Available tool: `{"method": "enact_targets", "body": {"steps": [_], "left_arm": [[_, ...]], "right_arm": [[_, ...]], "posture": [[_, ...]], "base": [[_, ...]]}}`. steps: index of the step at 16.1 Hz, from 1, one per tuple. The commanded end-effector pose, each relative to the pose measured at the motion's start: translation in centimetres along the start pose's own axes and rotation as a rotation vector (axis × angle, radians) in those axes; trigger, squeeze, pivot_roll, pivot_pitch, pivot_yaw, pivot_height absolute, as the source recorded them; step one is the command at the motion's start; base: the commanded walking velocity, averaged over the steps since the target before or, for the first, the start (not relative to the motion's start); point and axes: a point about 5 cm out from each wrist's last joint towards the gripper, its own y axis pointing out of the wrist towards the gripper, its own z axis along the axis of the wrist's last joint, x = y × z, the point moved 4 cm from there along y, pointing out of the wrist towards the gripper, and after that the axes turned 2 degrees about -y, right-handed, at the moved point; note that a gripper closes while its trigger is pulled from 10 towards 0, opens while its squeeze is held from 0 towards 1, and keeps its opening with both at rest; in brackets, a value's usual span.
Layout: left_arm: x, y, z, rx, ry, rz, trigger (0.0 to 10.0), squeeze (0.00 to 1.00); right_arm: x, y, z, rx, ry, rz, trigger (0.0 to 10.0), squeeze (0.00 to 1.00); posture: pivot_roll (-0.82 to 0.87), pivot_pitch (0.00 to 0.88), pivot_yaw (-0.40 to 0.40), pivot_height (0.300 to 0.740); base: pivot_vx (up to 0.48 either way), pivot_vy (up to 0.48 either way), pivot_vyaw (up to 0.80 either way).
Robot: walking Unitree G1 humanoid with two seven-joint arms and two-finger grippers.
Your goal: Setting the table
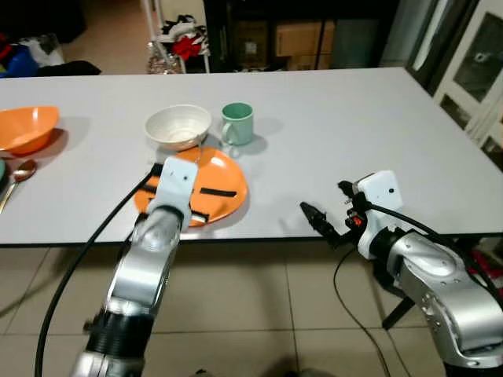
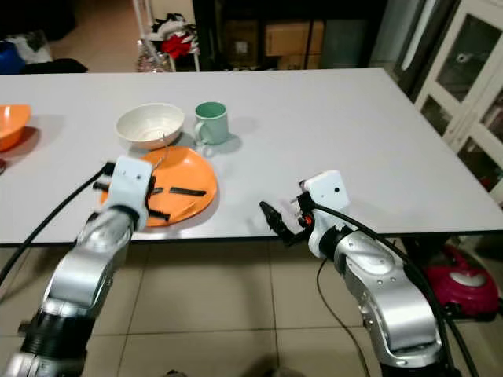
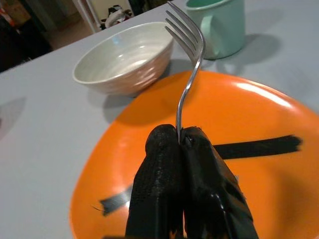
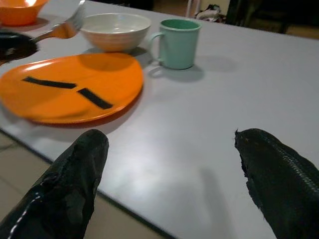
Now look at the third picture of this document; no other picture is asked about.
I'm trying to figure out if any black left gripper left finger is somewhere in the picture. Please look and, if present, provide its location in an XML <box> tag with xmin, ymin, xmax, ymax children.
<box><xmin>125</xmin><ymin>123</ymin><xmax>187</xmax><ymax>239</ymax></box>

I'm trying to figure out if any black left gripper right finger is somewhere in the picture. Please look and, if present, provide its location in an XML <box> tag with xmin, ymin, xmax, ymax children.
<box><xmin>179</xmin><ymin>126</ymin><xmax>260</xmax><ymax>239</ymax></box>

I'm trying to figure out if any silver metal fork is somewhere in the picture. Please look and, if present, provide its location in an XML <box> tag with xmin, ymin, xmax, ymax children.
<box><xmin>164</xmin><ymin>0</ymin><xmax>205</xmax><ymax>145</ymax></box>

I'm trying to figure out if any black tape strip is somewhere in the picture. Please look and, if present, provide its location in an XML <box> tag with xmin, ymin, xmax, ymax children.
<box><xmin>90</xmin><ymin>186</ymin><xmax>135</xmax><ymax>218</ymax></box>
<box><xmin>213</xmin><ymin>134</ymin><xmax>304</xmax><ymax>160</ymax></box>

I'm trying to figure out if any orange plate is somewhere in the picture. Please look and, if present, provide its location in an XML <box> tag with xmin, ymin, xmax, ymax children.
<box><xmin>69</xmin><ymin>70</ymin><xmax>319</xmax><ymax>239</ymax></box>

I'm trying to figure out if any white ribbed bowl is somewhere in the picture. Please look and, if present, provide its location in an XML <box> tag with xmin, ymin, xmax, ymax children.
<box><xmin>72</xmin><ymin>21</ymin><xmax>174</xmax><ymax>97</ymax></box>

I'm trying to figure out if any mint green mug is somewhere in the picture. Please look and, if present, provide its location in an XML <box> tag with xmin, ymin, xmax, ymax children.
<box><xmin>184</xmin><ymin>0</ymin><xmax>247</xmax><ymax>61</ymax></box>

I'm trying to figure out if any dark shelf cabinet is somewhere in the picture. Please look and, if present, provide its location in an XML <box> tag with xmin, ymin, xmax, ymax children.
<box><xmin>0</xmin><ymin>0</ymin><xmax>53</xmax><ymax>73</ymax></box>

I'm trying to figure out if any brown cardboard box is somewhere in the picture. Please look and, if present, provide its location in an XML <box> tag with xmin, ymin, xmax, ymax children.
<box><xmin>0</xmin><ymin>0</ymin><xmax>31</xmax><ymax>23</ymax></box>

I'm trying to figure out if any white door frame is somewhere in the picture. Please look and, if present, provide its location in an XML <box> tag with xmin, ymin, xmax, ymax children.
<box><xmin>79</xmin><ymin>0</ymin><xmax>101</xmax><ymax>33</ymax></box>

